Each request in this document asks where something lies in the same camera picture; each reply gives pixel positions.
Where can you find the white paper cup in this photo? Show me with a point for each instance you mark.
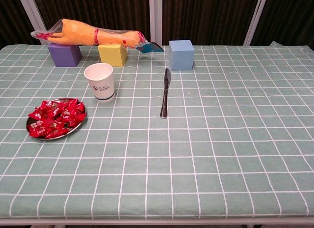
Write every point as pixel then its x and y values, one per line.
pixel 101 86

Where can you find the red candy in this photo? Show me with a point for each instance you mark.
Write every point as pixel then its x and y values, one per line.
pixel 72 103
pixel 36 114
pixel 66 121
pixel 36 125
pixel 57 133
pixel 52 125
pixel 80 118
pixel 46 105
pixel 59 106
pixel 52 112
pixel 38 133
pixel 68 113
pixel 80 107

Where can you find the round steel plate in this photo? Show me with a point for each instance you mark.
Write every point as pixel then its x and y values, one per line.
pixel 76 127

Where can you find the steel table knife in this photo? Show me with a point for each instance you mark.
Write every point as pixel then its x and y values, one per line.
pixel 165 90

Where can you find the green checked tablecloth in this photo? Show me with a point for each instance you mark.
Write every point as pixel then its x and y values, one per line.
pixel 196 139

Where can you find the blue foam cube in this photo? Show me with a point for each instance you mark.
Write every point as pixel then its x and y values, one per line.
pixel 181 56

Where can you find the blue cardboard label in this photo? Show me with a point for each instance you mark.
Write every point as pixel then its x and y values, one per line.
pixel 149 48

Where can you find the yellow foam cube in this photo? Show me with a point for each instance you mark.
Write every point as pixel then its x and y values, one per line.
pixel 111 54

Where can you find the purple foam cube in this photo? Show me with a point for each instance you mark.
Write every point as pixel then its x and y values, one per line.
pixel 64 55

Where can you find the orange rubber chicken in net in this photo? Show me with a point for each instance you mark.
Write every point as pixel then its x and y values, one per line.
pixel 78 35

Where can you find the dark pleated curtain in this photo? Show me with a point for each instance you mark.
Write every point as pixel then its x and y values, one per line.
pixel 208 14

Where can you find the upright white frame post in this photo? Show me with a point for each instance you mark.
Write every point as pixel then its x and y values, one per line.
pixel 155 16

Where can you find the slanted white frame post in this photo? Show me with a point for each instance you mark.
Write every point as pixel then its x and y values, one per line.
pixel 33 14
pixel 256 16

